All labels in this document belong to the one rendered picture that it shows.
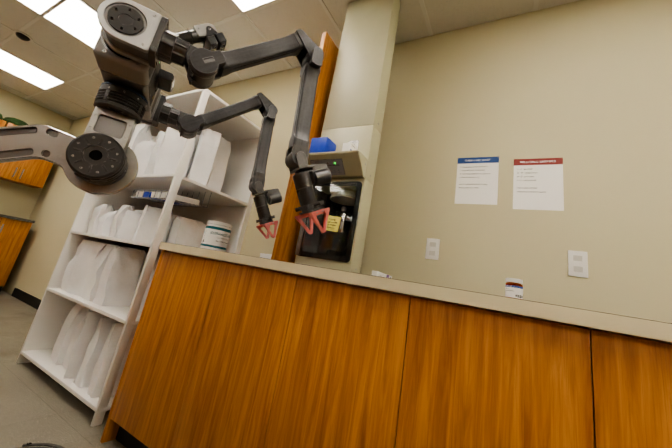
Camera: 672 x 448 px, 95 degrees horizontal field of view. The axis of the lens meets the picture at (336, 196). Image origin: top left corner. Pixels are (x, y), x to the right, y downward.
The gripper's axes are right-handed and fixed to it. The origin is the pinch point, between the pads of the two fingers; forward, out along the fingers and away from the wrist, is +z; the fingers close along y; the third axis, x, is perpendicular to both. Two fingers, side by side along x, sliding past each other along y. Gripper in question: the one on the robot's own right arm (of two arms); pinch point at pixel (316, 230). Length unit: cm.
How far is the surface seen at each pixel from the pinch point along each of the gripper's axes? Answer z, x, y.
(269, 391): 52, 23, 25
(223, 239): -4, 16, 77
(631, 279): 56, -114, -38
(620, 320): 37, -41, -59
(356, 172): -18, -44, 31
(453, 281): 49, -77, 20
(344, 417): 58, 8, 0
